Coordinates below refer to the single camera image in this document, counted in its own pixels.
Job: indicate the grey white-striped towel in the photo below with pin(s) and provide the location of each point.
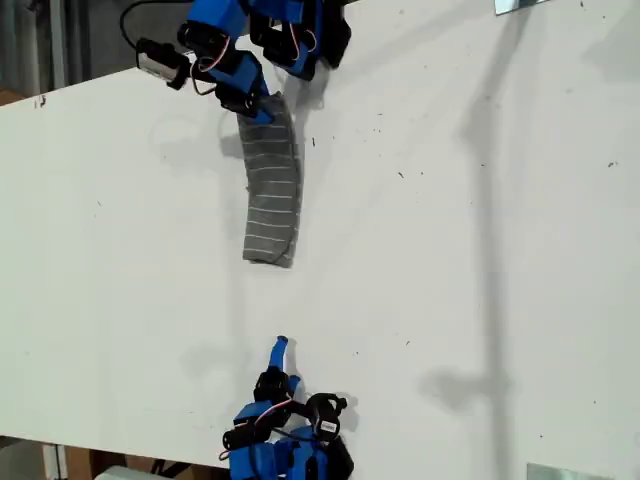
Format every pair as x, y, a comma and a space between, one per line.
272, 200

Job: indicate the white table leg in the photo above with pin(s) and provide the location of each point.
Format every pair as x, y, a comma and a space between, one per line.
52, 462

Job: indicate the black camera stalk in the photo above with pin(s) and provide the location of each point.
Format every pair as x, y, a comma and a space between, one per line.
299, 407

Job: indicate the black camera box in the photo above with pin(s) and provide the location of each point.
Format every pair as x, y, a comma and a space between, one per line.
155, 62
327, 426

